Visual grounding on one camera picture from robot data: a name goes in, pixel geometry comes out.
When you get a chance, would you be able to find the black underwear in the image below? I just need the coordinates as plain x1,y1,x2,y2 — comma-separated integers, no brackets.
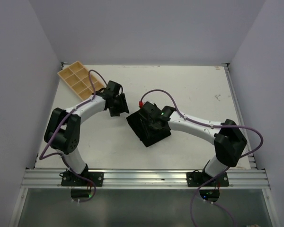
126,111,171,147

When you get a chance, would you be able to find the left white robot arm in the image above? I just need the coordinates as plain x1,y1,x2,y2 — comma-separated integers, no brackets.
39,81,129,186

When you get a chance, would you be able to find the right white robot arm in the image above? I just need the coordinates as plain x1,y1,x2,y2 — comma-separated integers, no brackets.
147,106,247,186

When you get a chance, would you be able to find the wooden compartment tray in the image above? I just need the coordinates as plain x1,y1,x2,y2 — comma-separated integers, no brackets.
57,61,105,101

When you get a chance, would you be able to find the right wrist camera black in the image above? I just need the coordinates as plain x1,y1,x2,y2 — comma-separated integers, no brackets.
139,102,161,121

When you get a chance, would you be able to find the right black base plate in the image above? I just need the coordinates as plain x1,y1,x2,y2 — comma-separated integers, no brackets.
186,171,230,187

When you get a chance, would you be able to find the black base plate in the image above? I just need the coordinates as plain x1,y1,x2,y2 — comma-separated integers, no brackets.
186,171,230,187
59,171,104,187

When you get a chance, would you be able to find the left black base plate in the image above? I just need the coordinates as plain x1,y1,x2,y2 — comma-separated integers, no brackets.
59,171,104,187

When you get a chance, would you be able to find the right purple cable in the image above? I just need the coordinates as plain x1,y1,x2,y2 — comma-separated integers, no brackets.
139,89,265,227

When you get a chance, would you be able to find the purple cable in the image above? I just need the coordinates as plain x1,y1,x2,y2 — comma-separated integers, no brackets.
139,89,265,227
39,69,109,203

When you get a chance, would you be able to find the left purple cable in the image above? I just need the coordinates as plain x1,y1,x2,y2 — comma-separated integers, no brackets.
39,69,109,203

